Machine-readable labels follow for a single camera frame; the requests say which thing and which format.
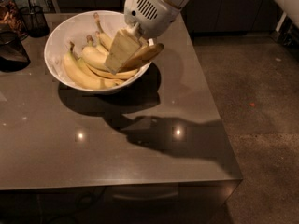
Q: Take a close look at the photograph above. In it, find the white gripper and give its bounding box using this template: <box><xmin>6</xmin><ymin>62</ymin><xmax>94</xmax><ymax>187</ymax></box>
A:
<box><xmin>105</xmin><ymin>0</ymin><xmax>180</xmax><ymax>75</ymax></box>

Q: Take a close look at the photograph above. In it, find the banana with long stem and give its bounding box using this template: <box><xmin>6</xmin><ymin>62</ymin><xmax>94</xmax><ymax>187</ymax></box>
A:
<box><xmin>121</xmin><ymin>43</ymin><xmax>164</xmax><ymax>72</ymax></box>

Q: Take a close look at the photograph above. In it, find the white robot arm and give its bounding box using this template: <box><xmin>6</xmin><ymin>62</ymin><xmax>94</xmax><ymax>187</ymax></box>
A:
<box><xmin>124</xmin><ymin>0</ymin><xmax>299</xmax><ymax>38</ymax></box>

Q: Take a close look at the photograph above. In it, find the large front yellow banana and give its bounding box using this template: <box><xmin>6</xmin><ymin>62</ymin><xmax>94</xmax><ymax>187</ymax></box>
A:
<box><xmin>81</xmin><ymin>35</ymin><xmax>107</xmax><ymax>71</ymax></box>

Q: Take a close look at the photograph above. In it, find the white bowl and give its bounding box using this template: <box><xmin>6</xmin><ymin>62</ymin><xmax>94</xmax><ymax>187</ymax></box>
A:
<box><xmin>44</xmin><ymin>11</ymin><xmax>151</xmax><ymax>95</ymax></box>

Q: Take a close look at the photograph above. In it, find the leftmost yellow banana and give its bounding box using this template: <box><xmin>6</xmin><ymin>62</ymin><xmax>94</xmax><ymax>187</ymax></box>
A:
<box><xmin>62</xmin><ymin>42</ymin><xmax>104</xmax><ymax>90</ymax></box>

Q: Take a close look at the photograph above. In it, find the black mesh pen cup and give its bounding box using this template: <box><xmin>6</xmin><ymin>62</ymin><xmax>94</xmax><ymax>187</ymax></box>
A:
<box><xmin>20</xmin><ymin>0</ymin><xmax>50</xmax><ymax>38</ymax></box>

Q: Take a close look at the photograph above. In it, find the black angled container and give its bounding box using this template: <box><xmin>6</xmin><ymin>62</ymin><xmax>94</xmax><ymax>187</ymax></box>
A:
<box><xmin>0</xmin><ymin>31</ymin><xmax>30</xmax><ymax>72</ymax></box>

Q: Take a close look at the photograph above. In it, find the dark glass jar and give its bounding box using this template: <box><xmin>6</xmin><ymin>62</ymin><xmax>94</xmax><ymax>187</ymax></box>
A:
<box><xmin>0</xmin><ymin>0</ymin><xmax>27</xmax><ymax>39</ymax></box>

